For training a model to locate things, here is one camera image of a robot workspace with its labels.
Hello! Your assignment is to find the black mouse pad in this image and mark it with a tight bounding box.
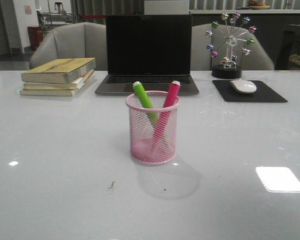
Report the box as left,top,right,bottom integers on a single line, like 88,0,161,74
212,80,289,104

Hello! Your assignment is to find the dark grey laptop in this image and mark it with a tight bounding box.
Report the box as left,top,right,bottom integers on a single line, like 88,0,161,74
95,14,199,96

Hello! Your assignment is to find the grey armchair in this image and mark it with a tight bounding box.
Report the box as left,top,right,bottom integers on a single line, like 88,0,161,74
29,22,108,71
190,23,274,71

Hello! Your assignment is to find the red trash bin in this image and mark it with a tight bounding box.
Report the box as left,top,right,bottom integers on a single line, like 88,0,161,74
27,26,44,50

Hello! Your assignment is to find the fruit bowl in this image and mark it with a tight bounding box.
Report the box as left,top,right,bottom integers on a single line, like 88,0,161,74
247,0,271,10

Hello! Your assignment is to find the pink highlighter pen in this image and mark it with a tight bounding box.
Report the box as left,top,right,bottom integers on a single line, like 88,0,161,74
151,80,181,151

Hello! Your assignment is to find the ferris wheel desk toy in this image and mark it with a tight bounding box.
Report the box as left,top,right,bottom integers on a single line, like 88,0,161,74
205,11,257,79

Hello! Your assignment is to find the green highlighter pen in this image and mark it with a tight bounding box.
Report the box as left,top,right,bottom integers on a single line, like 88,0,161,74
132,81,169,147

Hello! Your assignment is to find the bottom yellow book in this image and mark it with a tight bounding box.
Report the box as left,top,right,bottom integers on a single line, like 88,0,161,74
19,80,89,97

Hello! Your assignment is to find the right grey armchair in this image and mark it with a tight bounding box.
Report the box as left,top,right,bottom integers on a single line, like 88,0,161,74
190,23,274,71

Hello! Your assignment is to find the white computer mouse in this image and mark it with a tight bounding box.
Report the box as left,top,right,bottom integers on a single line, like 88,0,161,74
230,79,257,94

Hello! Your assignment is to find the top yellow book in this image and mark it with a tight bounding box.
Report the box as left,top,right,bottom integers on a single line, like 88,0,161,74
21,57,96,84

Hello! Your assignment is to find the yellow book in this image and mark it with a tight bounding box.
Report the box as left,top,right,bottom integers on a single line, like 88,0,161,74
21,57,96,84
19,80,89,97

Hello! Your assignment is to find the middle cream book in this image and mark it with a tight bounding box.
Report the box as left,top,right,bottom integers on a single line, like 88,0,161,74
23,70,94,90

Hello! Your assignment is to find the pink mesh pen holder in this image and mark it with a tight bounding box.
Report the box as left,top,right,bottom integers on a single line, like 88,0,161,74
125,90,181,165

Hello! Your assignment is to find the red barrier belt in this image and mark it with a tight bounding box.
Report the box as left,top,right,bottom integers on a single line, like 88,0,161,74
80,14,107,20

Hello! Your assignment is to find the left grey armchair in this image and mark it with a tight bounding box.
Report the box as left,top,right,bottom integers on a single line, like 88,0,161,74
29,22,108,71

